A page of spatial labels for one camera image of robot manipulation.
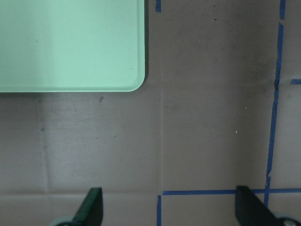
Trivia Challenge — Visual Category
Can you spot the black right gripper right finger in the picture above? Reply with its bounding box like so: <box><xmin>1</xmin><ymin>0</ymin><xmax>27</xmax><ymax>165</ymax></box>
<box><xmin>235</xmin><ymin>186</ymin><xmax>291</xmax><ymax>226</ymax></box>

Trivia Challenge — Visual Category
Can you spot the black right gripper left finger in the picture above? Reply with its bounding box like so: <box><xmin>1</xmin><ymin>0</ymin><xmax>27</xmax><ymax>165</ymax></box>
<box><xmin>71</xmin><ymin>187</ymin><xmax>103</xmax><ymax>226</ymax></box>

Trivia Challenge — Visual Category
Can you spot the light green plastic tray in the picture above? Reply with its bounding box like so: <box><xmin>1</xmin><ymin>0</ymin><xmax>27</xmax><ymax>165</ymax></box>
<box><xmin>0</xmin><ymin>0</ymin><xmax>146</xmax><ymax>93</ymax></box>

